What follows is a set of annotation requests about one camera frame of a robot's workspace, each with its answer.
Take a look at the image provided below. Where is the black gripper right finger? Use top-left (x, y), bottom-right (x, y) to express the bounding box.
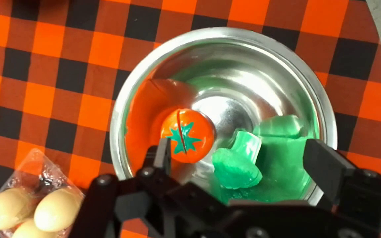
top-left (303, 137), bottom-right (365, 204)

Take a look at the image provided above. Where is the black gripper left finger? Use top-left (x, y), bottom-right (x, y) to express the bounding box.
top-left (153, 136), bottom-right (173, 174)

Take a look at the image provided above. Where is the green plastic vegetable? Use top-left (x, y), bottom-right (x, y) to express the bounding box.
top-left (210, 128), bottom-right (263, 190)

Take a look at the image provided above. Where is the silver metal bowl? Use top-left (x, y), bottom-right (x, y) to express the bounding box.
top-left (108, 26), bottom-right (339, 208)

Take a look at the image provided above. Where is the orange plastic tomato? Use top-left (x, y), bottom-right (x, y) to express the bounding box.
top-left (160, 106), bottom-right (217, 165)

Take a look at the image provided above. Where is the beige plastic egg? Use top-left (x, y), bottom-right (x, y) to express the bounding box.
top-left (11, 216), bottom-right (50, 238)
top-left (0, 187), bottom-right (37, 231)
top-left (33, 187), bottom-right (85, 233)

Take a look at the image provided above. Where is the clear bag of eggs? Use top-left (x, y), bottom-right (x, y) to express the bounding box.
top-left (0, 147), bottom-right (86, 238)

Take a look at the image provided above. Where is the orange black checkered tablecloth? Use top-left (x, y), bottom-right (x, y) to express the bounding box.
top-left (0, 0), bottom-right (381, 238)

